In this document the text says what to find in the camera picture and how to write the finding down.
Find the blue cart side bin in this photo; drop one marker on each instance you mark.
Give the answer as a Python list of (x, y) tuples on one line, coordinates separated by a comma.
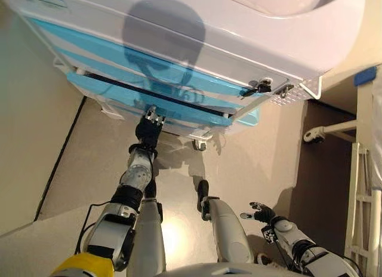
[(249, 118)]

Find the robot right leg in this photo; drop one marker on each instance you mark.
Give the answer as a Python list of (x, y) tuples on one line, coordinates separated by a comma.
[(229, 229)]

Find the white blue medical cart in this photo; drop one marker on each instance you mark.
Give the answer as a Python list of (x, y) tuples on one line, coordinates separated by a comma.
[(238, 35)]

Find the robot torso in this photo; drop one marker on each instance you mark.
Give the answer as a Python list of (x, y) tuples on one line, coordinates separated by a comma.
[(226, 271)]

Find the white tube with caster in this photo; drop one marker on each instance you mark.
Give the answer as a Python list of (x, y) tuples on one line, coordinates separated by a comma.
[(313, 136)]

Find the black white fiducial tag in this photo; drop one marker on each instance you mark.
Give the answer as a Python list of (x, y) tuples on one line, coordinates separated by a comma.
[(268, 234)]

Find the white metal rack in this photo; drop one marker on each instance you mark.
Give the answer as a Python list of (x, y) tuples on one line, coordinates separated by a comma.
[(362, 199)]

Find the blue tape piece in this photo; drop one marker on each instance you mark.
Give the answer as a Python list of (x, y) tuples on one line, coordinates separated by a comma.
[(365, 75)]

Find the cart caster wheel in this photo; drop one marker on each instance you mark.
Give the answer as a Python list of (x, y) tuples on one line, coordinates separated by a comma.
[(200, 145)]

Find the blue-front cart drawer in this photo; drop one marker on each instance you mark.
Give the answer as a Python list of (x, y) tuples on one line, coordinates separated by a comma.
[(104, 89)]

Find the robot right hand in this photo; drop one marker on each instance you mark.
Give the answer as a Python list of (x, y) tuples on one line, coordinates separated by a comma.
[(264, 214)]

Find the metal cart latch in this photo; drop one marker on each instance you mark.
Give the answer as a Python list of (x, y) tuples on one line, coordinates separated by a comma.
[(285, 90)]

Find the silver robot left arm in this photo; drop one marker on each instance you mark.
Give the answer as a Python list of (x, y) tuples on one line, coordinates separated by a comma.
[(137, 172)]

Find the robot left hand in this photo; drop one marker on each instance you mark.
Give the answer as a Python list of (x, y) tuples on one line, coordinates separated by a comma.
[(147, 133)]

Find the yellow shoulder cover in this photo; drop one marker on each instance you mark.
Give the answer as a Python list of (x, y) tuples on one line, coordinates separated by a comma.
[(83, 266)]

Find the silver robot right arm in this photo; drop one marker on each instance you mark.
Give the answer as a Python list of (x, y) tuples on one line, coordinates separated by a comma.
[(292, 232)]

